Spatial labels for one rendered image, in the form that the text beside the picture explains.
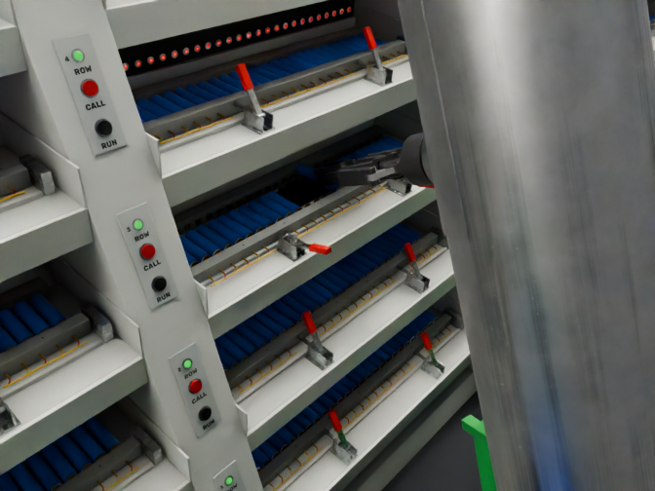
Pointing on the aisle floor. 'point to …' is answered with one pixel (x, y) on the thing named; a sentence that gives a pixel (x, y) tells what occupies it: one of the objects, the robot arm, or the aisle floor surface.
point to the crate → (481, 451)
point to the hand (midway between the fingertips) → (336, 172)
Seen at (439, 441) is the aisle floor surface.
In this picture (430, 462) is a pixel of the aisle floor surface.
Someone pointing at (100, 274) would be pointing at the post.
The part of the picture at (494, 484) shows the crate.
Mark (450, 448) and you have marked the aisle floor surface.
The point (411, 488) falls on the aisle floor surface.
